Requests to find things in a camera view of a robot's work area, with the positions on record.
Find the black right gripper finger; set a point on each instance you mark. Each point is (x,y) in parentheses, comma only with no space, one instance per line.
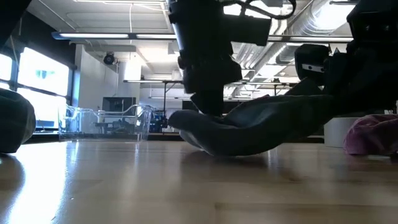
(308,88)

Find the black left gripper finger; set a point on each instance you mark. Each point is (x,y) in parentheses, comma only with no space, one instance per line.
(213,102)

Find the dark green baseball cap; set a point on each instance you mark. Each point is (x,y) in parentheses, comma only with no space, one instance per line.
(14,121)
(248,130)

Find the maroon baseball cap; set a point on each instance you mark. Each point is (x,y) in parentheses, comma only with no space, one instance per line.
(373,133)

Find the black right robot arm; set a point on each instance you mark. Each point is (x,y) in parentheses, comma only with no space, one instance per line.
(373,18)

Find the black-framed background table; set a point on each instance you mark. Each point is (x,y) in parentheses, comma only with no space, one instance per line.
(149,81)

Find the black computer monitor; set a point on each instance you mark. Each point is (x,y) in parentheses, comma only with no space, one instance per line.
(118,104)

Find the black ceiling spotlight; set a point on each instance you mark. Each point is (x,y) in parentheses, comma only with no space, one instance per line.
(109,58)

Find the clear plastic bin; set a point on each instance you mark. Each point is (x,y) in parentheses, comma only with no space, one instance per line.
(105,124)

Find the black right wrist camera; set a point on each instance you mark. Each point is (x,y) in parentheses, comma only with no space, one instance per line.
(311,63)

